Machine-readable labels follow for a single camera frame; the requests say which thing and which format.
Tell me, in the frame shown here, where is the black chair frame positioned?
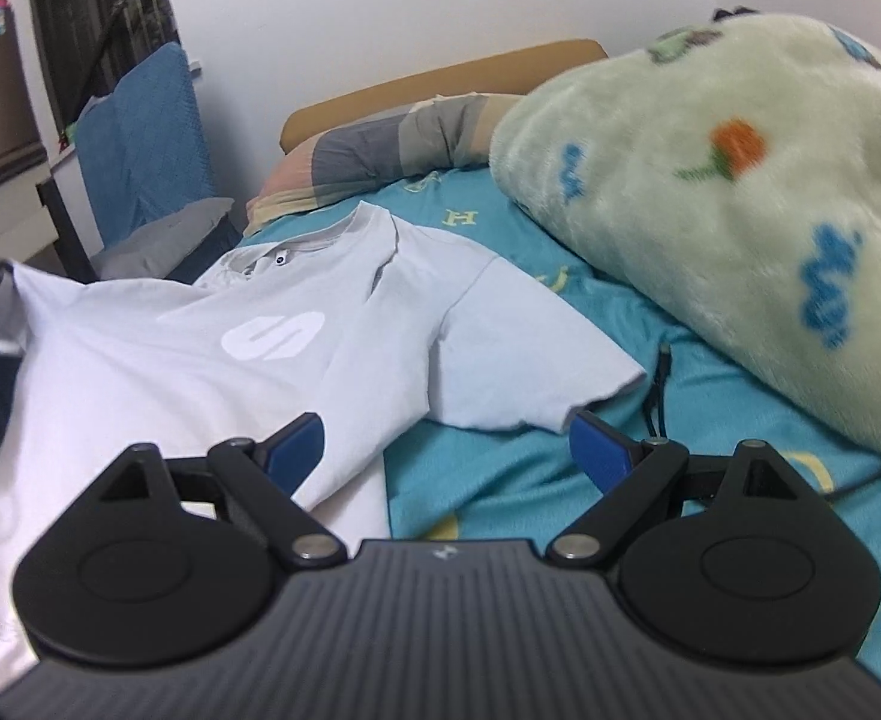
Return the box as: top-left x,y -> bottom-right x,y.
35,177 -> 99,284

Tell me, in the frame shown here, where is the blue towel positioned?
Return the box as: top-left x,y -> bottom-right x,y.
74,43 -> 216,247

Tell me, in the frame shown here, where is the patchwork beige grey pillow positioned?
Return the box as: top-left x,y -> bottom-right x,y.
245,93 -> 522,236

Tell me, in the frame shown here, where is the dark window grille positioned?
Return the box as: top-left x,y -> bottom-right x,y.
31,0 -> 178,132

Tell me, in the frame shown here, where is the tan headboard cushion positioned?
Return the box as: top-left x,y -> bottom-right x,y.
279,39 -> 608,153

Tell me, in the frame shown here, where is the green fleece blanket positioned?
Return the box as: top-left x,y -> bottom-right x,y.
489,13 -> 881,454

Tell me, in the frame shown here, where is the white t-shirt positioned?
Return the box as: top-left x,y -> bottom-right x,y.
0,203 -> 645,689

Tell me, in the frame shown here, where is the teal bedsheet yellow print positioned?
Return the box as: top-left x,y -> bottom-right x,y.
240,164 -> 881,703

